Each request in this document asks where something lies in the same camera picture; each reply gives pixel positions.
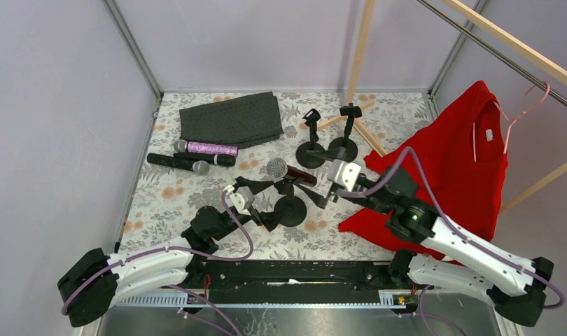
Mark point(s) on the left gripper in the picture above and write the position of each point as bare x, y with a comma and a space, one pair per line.
254, 204

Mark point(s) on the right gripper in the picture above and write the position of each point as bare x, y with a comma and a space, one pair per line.
332, 184

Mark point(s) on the black mic stand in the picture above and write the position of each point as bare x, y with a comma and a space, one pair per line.
291, 209
302, 155
351, 112

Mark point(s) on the black microphone silver grille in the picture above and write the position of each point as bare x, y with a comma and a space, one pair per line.
279, 169

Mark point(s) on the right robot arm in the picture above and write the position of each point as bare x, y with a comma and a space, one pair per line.
512, 285

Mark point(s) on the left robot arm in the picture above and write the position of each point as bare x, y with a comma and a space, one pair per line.
99, 281

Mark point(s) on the black microphone on table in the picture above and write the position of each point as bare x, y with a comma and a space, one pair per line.
198, 166

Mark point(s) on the dark grey perforated felt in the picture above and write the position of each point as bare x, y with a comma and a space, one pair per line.
242, 122

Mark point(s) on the purple glitter microphone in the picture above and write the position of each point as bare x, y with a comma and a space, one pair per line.
182, 146

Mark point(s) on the red t-shirt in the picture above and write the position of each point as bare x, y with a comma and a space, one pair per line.
463, 158

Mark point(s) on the pink clothes hanger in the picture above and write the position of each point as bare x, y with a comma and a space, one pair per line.
511, 121

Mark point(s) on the metal hanging rod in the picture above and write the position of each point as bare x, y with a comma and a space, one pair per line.
494, 52

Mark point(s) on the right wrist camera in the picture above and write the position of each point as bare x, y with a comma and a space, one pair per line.
344, 174

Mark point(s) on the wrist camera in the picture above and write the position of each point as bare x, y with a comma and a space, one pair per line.
241, 198
344, 174

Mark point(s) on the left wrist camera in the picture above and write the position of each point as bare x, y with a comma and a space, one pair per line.
241, 198

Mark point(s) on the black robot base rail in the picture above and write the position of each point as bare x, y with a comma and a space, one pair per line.
289, 282

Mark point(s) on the wooden clothes rack frame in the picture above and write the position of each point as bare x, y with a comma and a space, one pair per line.
409, 47

